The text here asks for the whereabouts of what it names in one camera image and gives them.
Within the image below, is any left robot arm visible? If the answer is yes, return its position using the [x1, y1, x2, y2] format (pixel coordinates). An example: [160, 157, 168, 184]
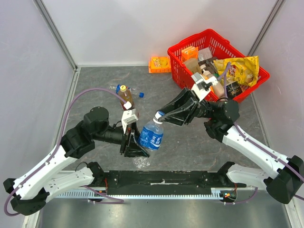
[3, 106, 150, 216]

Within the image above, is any clear empty plastic bottle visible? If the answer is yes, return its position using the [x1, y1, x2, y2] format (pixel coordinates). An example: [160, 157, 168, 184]
[109, 83, 140, 95]

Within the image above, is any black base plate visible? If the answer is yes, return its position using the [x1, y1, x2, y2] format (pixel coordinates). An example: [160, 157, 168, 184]
[91, 171, 246, 195]

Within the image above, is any brown tea bottle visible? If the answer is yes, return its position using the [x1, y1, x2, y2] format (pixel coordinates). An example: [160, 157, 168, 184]
[118, 85, 134, 109]

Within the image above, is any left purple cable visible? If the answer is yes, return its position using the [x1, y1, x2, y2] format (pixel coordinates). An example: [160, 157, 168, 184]
[4, 87, 133, 217]

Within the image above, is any blue Pocari Sweat bottle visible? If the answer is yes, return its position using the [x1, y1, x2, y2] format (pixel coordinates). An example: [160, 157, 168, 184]
[133, 118, 164, 169]

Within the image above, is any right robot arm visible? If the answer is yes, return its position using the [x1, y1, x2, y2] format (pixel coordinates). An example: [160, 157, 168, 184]
[155, 88, 304, 204]

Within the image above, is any yellow Lays chips bag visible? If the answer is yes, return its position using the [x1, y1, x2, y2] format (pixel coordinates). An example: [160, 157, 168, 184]
[213, 56, 259, 87]

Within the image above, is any black snack packet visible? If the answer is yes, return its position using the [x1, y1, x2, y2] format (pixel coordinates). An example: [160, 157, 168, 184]
[226, 81, 243, 99]

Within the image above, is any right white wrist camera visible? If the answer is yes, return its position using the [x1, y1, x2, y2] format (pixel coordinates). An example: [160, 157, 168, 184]
[191, 72, 218, 102]

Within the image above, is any clear plastic packet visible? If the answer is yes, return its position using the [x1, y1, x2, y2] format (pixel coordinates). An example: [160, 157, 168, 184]
[198, 47, 213, 61]

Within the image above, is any red plastic shopping basket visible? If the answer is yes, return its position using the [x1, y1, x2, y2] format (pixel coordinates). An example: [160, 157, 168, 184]
[167, 29, 270, 103]

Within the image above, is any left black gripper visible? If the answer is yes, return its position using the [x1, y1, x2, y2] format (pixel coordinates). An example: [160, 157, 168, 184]
[93, 121, 150, 158]

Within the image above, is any white cable duct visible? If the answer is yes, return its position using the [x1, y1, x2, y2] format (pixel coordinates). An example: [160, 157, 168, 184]
[56, 189, 224, 200]

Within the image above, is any white blue bottle cap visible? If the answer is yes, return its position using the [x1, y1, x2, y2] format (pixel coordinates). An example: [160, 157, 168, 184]
[153, 111, 164, 124]

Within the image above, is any beige bottle in basket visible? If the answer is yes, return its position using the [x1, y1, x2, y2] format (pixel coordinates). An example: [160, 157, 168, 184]
[203, 69, 225, 98]

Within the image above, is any orange box in basket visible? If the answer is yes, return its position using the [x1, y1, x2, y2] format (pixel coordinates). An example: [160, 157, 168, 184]
[181, 46, 199, 62]

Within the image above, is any orange snack box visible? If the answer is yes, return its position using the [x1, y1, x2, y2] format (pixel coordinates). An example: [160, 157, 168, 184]
[148, 57, 171, 73]

